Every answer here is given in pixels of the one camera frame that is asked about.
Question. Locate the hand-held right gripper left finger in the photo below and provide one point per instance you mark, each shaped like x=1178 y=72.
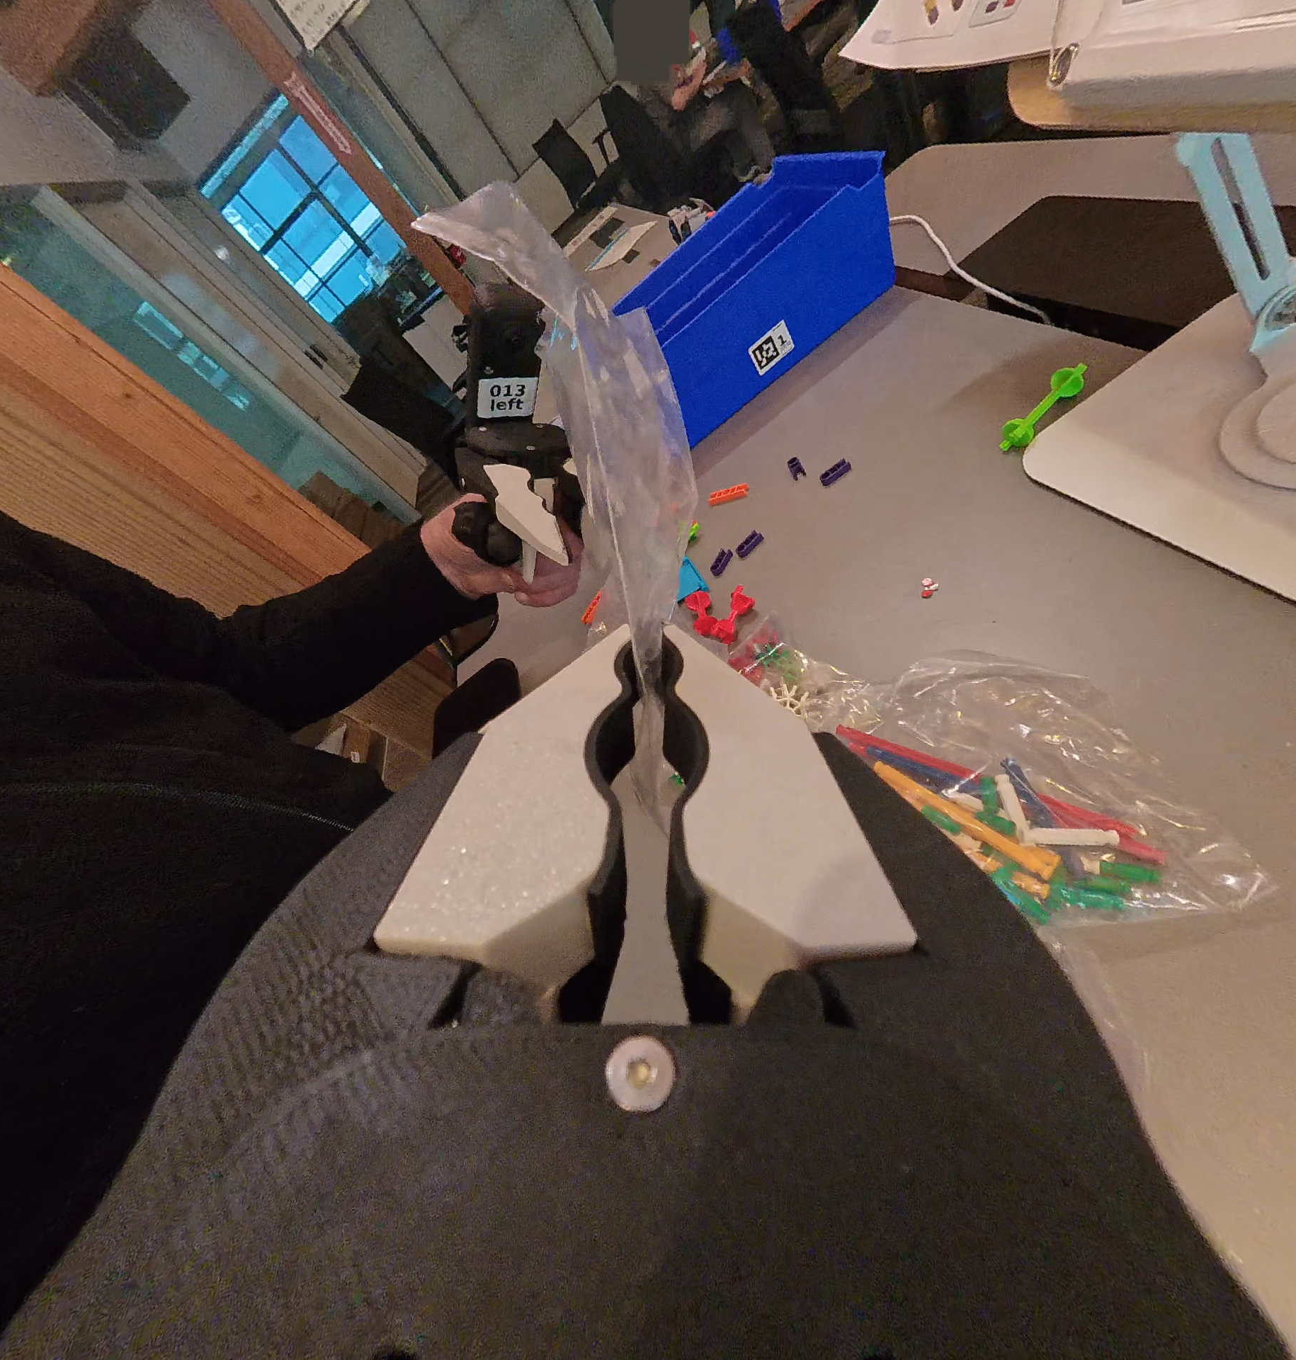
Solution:
x=499 y=841

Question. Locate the person's black clothing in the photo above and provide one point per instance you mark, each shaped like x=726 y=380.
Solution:
x=95 y=849

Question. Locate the black wall speaker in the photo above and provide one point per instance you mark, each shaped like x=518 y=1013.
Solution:
x=129 y=85

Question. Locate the clear bag of small parts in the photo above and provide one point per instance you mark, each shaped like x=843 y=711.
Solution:
x=615 y=426

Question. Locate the person's left hand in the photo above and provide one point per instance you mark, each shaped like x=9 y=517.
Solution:
x=531 y=585

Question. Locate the black office chair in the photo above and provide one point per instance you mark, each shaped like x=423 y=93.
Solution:
x=777 y=53
x=563 y=158

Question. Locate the blue plastic bin with tag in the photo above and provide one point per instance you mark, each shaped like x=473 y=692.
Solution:
x=797 y=275

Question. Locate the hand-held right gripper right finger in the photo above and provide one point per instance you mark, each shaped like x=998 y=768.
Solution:
x=797 y=841

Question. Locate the toy instruction sheet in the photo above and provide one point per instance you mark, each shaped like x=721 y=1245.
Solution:
x=955 y=26

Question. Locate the clear bag of snowflake connectors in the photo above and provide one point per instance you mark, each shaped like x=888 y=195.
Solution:
x=807 y=679

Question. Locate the red bow-tie connector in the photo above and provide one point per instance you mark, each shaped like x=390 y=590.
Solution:
x=699 y=605
x=735 y=614

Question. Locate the white stand with wooden board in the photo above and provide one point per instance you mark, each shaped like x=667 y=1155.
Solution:
x=1190 y=456

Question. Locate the lime green toy rod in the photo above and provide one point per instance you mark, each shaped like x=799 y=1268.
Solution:
x=1044 y=409

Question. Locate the white paper sheet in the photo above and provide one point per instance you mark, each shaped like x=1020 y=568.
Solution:
x=605 y=239

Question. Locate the person's left forearm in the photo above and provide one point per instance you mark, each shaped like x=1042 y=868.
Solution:
x=362 y=626

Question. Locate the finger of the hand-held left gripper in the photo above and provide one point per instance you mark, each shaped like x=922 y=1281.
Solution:
x=561 y=488
x=526 y=510

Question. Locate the small orange toy piece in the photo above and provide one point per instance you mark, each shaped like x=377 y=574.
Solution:
x=591 y=607

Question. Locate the clear bag of colourful rods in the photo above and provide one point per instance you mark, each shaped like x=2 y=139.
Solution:
x=1031 y=829

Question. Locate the orange ladder toy piece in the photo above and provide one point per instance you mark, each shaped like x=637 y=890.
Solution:
x=729 y=493

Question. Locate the cyan flat toy piece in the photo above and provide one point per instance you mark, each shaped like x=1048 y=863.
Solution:
x=694 y=578

